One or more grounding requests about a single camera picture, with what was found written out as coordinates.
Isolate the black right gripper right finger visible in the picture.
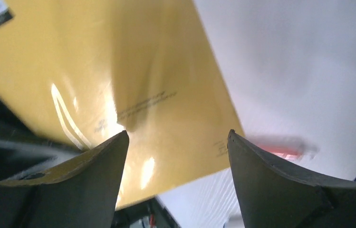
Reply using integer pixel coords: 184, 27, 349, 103
227, 130, 356, 228

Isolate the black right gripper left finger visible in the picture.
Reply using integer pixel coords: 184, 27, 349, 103
0, 131, 129, 228

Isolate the yellow paperback book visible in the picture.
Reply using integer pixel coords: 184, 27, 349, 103
0, 0, 241, 209

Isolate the orange pen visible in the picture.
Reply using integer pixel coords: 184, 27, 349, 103
246, 135, 319, 161

